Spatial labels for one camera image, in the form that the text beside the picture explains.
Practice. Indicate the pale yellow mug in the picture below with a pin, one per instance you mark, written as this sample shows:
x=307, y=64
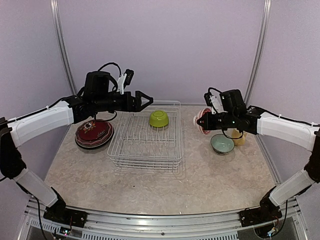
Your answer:
x=239, y=138

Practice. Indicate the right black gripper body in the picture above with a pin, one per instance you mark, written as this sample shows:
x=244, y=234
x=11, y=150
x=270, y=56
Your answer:
x=228, y=121

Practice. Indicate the left aluminium corner post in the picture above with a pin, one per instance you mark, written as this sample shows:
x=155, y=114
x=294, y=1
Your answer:
x=58, y=28

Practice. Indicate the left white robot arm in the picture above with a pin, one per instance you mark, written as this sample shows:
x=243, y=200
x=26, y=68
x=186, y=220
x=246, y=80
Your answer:
x=67, y=111

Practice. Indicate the right aluminium corner post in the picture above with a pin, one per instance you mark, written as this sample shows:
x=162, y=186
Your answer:
x=259, y=50

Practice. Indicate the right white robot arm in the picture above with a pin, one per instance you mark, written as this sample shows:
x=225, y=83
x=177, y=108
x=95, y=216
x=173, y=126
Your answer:
x=287, y=140

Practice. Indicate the lime green bowl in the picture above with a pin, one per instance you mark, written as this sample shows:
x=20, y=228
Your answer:
x=158, y=119

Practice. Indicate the light blue floral bowl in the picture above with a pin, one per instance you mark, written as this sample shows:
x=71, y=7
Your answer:
x=221, y=145

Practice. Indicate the white wire dish rack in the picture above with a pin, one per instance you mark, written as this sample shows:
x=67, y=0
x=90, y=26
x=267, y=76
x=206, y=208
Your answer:
x=137, y=144

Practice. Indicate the dark red black plate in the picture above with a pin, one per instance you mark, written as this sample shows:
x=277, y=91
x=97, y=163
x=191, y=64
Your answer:
x=93, y=130

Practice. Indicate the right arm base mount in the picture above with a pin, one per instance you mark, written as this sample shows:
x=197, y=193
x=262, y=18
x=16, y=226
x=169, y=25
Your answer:
x=254, y=216

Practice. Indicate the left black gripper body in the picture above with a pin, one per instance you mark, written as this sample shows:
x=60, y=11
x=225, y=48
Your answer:
x=105, y=104

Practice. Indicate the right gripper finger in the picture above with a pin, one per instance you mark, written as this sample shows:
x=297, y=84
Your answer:
x=206, y=118
x=204, y=127

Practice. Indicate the black rimmed striped plate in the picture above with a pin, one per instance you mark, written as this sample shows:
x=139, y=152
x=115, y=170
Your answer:
x=91, y=145

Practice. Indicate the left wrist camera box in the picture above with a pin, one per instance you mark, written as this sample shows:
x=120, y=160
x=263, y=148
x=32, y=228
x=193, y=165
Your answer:
x=100, y=84

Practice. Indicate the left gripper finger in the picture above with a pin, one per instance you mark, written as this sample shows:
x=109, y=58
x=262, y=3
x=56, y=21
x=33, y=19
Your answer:
x=141, y=105
x=140, y=95

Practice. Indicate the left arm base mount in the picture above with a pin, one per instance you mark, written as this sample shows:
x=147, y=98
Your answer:
x=67, y=216

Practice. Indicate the aluminium front rail frame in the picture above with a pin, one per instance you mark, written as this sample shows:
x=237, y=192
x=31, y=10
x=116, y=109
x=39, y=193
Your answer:
x=103, y=225

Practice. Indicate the aluminium corner post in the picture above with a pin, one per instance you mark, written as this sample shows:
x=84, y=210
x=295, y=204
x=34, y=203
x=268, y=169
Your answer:
x=58, y=28
x=259, y=50

